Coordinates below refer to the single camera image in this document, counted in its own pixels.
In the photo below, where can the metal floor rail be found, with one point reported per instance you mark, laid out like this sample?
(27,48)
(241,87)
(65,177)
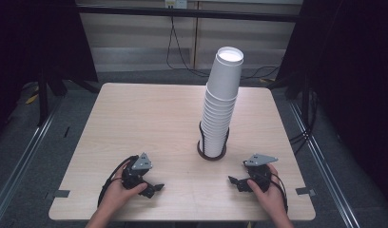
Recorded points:
(22,158)
(325,171)

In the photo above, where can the person's right hand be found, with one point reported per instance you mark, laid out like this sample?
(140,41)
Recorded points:
(269,198)

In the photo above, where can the grey tape tab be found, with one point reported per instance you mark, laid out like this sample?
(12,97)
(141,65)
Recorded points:
(305,191)
(62,193)

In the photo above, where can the black curtain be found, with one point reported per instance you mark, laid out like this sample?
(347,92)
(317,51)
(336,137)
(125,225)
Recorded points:
(353,79)
(30,41)

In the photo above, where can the yellow floor tape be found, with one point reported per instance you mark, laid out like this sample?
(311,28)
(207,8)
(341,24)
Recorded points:
(31,99)

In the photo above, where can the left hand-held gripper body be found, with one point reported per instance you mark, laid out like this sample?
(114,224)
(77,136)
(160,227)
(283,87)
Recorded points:
(135,173)

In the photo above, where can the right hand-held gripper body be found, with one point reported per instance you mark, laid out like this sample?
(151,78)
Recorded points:
(260,172)

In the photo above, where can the stack of white cups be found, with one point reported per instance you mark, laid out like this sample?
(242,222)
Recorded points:
(216,126)

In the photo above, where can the person's left hand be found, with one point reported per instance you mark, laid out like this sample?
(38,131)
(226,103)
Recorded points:
(117,194)

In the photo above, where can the white wall socket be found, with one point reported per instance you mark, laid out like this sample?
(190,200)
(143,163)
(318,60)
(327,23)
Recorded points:
(176,3)

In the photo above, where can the small black floor strip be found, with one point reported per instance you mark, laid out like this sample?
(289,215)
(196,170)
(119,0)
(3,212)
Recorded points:
(66,132)

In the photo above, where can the black horizontal bar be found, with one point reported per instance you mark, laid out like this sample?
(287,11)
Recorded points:
(135,12)

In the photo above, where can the black metal stand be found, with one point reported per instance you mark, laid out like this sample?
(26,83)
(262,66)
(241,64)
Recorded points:
(43,95)

